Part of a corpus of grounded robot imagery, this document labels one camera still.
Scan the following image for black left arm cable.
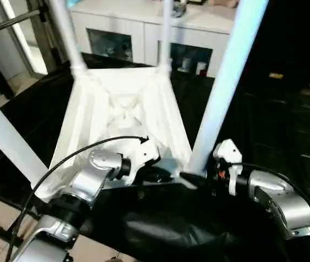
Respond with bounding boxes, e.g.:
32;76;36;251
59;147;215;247
5;135;150;262

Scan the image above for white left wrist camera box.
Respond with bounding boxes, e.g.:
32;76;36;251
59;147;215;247
128;136;162;184

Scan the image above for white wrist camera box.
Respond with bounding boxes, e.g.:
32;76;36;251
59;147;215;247
213;139;244;197
128;136;162;184

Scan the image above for white glass-door cabinet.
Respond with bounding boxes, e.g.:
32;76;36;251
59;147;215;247
70;0;237;77

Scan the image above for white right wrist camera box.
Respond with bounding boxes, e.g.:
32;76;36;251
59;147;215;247
213;139;244;197

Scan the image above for grey crumpled bundle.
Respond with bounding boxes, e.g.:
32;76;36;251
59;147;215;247
171;0;189;16

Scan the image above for white plastic table top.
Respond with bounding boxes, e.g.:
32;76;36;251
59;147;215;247
34;64;195;200

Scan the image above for grey metal rack frame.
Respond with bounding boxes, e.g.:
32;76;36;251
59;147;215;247
0;0;71;96

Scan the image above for white plastic table leg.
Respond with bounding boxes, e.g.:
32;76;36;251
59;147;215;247
0;85;50;189
159;0;174;75
184;0;270;176
49;0;90;78

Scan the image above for black work mat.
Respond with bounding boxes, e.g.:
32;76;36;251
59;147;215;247
0;52;310;262

